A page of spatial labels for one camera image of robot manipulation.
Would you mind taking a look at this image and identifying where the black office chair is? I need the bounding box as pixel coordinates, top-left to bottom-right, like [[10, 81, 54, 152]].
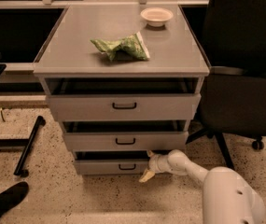
[[188, 0, 266, 168]]

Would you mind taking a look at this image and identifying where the black table leg base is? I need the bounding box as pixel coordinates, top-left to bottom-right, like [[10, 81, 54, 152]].
[[0, 116, 46, 177]]

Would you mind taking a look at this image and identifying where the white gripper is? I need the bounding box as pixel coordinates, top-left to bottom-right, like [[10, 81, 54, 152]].
[[139, 150, 171, 183]]

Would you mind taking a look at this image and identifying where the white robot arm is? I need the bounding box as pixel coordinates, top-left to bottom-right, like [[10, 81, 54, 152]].
[[139, 149, 266, 224]]

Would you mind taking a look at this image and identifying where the grey drawer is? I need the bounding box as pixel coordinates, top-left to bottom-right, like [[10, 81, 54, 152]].
[[46, 77, 200, 121], [63, 120, 189, 151], [73, 150, 149, 175]]

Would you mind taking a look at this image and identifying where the grey drawer cabinet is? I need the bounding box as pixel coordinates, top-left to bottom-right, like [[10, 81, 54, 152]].
[[33, 4, 210, 176]]

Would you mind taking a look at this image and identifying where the grey middle drawer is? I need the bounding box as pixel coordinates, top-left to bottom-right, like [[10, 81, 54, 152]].
[[63, 120, 189, 151]]

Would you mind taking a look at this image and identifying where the grey top drawer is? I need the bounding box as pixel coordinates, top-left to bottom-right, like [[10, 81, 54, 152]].
[[46, 77, 200, 121]]

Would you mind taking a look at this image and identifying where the white bowl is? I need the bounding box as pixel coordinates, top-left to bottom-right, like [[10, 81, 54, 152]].
[[140, 7, 174, 27]]

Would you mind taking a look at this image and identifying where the black shoe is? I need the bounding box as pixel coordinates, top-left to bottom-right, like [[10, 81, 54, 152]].
[[0, 182, 29, 217]]

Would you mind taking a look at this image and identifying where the green chip bag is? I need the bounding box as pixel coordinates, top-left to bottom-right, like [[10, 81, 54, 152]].
[[91, 32, 150, 61]]

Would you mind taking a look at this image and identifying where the grey bottom drawer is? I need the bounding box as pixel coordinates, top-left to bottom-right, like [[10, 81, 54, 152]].
[[73, 150, 149, 175]]

